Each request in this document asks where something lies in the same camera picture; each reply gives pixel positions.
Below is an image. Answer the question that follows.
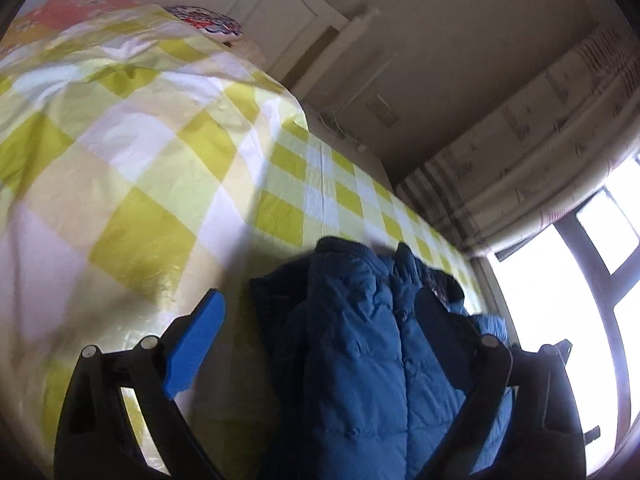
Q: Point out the dark framed window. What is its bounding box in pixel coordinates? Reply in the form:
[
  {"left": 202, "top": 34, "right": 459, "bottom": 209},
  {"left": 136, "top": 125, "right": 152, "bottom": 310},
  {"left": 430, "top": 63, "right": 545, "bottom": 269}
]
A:
[{"left": 487, "top": 155, "right": 640, "bottom": 476}]

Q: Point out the blue quilted jacket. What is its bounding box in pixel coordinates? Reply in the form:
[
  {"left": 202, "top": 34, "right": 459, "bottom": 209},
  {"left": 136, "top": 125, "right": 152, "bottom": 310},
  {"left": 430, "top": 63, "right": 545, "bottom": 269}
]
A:
[{"left": 249, "top": 236, "right": 516, "bottom": 480}]

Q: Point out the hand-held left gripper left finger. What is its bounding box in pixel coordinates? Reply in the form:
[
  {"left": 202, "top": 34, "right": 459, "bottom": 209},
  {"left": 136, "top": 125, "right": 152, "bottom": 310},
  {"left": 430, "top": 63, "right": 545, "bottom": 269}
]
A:
[{"left": 52, "top": 287, "right": 226, "bottom": 480}]

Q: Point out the cream pillow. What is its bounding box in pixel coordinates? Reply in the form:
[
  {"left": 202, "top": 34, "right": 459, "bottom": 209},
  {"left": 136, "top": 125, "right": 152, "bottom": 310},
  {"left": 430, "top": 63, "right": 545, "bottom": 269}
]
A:
[{"left": 227, "top": 35, "right": 273, "bottom": 73}]

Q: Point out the pink floral blanket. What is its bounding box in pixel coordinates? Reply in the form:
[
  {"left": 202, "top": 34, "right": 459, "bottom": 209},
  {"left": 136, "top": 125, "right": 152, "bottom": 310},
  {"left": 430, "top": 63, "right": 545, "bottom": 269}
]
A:
[{"left": 20, "top": 0, "right": 146, "bottom": 31}]

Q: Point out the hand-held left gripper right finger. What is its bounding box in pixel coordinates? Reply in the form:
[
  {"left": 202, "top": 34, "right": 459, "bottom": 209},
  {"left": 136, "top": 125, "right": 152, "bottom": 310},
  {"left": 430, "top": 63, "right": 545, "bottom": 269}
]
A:
[{"left": 414, "top": 285, "right": 587, "bottom": 480}]

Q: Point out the beige wall socket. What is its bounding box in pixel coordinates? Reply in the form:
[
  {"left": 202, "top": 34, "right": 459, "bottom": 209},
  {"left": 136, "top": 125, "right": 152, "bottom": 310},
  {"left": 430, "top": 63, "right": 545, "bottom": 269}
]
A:
[{"left": 365, "top": 95, "right": 401, "bottom": 126}]

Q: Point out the yellow checkered bedsheet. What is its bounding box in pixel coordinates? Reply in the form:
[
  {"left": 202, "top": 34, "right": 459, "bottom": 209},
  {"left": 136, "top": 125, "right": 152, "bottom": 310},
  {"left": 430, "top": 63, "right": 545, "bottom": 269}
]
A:
[{"left": 245, "top": 120, "right": 493, "bottom": 321}]

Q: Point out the printed cream curtain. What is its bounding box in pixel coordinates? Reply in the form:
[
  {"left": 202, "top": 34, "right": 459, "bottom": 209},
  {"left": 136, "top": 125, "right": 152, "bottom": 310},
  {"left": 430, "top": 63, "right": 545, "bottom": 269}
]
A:
[{"left": 395, "top": 20, "right": 640, "bottom": 261}]

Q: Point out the colourful patterned pillow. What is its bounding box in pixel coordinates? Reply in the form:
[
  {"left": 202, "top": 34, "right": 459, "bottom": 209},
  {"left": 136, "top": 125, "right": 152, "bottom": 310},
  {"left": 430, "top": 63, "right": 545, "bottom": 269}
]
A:
[{"left": 162, "top": 5, "right": 244, "bottom": 43}]

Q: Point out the yellow checkered duvet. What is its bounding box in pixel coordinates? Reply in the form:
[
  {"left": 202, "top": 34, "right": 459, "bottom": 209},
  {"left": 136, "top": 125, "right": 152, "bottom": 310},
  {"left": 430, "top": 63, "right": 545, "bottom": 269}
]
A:
[{"left": 0, "top": 4, "right": 308, "bottom": 480}]

